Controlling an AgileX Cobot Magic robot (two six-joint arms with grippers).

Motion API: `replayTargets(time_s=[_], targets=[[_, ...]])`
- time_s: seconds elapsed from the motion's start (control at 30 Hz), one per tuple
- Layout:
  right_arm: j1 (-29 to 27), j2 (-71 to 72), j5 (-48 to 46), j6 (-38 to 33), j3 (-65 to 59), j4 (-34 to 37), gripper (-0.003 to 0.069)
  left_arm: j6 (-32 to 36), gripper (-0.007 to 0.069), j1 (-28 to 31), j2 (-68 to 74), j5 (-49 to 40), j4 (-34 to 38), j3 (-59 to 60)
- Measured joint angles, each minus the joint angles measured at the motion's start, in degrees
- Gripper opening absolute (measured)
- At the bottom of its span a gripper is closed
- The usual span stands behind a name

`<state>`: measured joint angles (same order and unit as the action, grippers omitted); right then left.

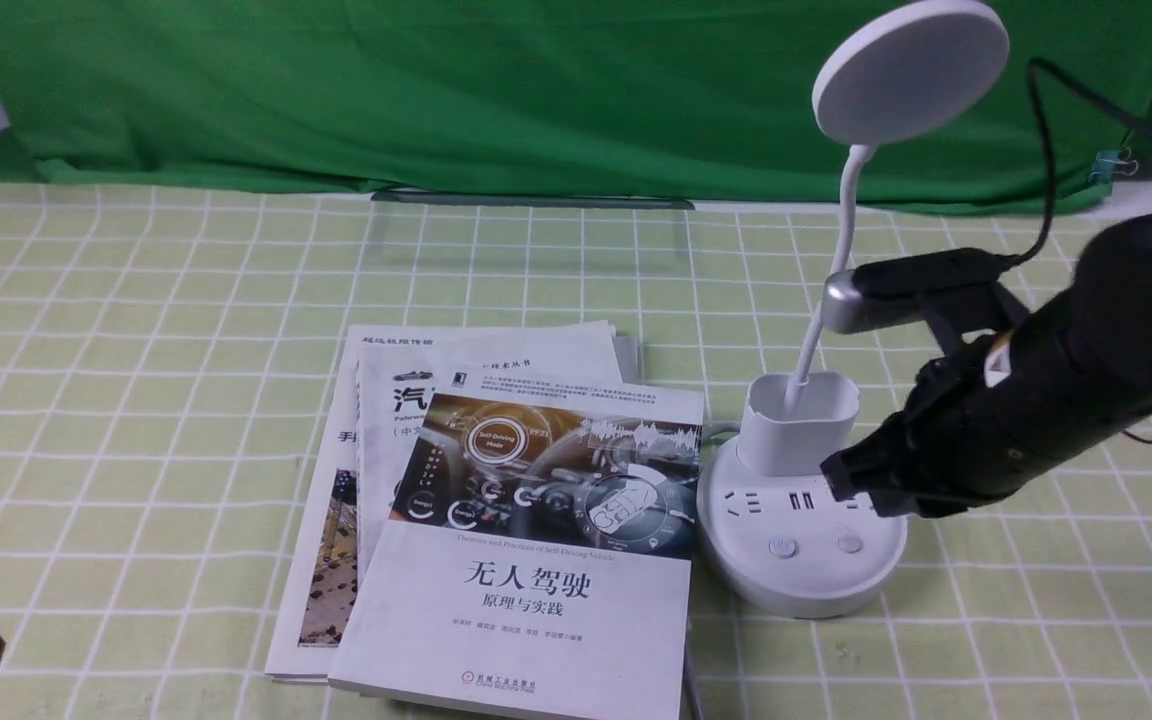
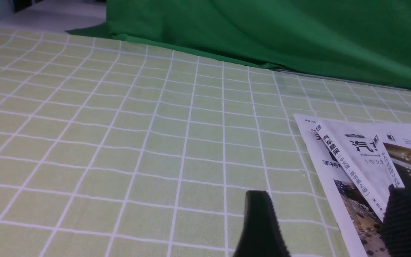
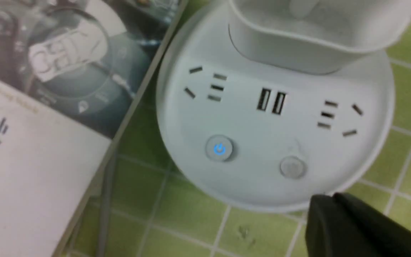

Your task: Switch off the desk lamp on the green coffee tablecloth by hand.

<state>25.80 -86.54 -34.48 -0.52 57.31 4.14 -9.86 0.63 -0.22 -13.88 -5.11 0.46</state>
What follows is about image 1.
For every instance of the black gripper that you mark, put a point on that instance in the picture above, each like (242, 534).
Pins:
(980, 425)

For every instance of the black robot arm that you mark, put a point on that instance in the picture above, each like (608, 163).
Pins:
(1106, 310)

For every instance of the white desk lamp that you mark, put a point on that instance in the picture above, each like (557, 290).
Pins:
(767, 518)

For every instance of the blue binder clip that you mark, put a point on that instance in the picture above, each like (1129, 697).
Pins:
(1110, 165)

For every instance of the green backdrop cloth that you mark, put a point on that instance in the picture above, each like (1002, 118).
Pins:
(701, 100)

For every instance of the top self-driving book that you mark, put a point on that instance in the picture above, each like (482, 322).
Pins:
(536, 559)

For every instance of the middle white car book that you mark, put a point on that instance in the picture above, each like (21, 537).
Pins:
(396, 385)

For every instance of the clear glass pane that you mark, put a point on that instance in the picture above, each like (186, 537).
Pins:
(465, 233)

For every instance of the bottom white book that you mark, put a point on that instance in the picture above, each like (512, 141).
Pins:
(321, 586)

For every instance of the green checked tablecloth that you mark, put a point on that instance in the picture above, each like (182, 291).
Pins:
(167, 358)

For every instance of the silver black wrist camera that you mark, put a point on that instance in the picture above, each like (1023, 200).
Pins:
(954, 292)

